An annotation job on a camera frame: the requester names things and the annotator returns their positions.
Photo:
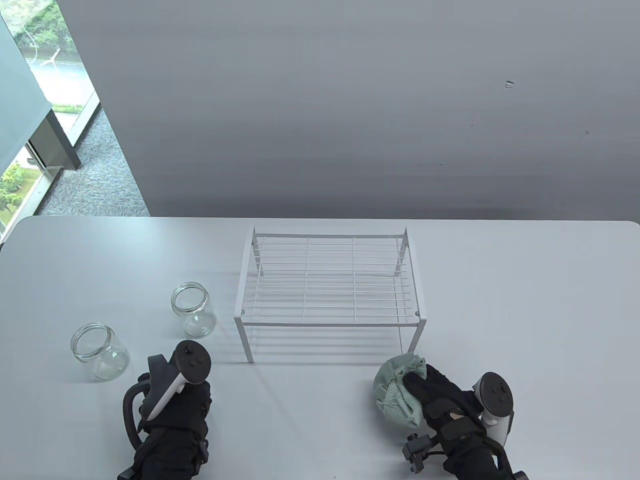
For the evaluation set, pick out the person's right hand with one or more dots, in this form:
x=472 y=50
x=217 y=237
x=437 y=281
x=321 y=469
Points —
x=440 y=395

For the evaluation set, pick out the person's left hand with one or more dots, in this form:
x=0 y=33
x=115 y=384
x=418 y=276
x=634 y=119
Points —
x=195 y=400

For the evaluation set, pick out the green fish scale cleaning cloth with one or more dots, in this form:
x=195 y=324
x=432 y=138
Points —
x=395 y=400

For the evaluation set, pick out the clear glass jar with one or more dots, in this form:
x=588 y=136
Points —
x=102 y=357
x=195 y=315

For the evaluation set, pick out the person's right forearm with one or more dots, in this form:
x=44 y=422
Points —
x=475 y=460

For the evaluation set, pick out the grey black hand controller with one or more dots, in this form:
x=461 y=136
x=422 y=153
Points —
x=192 y=362
x=495 y=395

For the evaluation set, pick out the dark grey window column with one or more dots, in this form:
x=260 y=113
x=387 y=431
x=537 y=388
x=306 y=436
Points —
x=55 y=145

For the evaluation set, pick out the glass window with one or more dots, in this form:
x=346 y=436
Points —
x=65 y=75

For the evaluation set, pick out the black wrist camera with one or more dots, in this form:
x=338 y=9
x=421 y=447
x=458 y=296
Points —
x=417 y=447

